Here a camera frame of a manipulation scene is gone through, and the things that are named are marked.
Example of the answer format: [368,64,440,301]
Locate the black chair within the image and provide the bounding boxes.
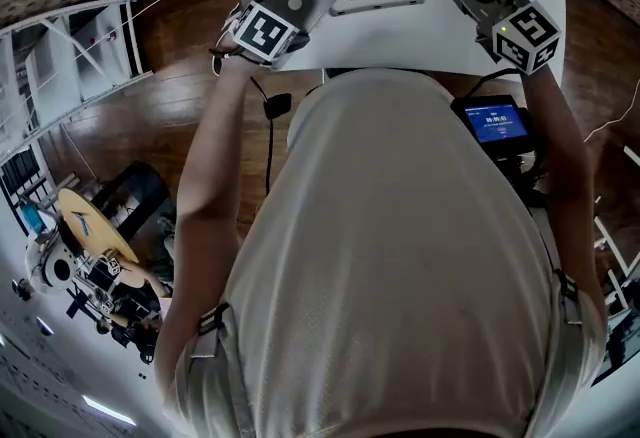
[92,161,176,243]

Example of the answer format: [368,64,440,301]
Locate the grey shoulder strap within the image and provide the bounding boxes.
[189,301,232,360]
[552,266,585,326]

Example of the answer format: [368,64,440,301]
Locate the person's left forearm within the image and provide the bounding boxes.
[176,53,262,232]

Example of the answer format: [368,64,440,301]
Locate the round wooden table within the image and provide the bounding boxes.
[56,187,147,287]

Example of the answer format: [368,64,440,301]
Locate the person's left hand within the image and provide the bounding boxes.
[218,0,253,66]

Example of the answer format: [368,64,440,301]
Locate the thin white cable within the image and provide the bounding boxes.
[582,75,640,143]

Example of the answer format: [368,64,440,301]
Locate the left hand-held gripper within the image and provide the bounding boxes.
[233,0,338,72]

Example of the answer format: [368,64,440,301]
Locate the white metal shelf rack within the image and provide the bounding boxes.
[0,0,156,162]

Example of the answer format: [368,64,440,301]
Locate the black monitor with blue screen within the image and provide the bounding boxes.
[449,94,535,158]

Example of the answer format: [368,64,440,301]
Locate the black cable with connector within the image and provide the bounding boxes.
[249,75,293,200]

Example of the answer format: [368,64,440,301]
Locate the person's right forearm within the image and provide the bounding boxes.
[519,65,587,227]

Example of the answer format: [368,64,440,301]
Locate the person's white shirt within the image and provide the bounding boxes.
[164,67,609,438]

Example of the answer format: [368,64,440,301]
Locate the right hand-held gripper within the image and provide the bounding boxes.
[436,0,562,77]

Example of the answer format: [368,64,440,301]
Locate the white metal frame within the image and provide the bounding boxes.
[592,145,640,317]

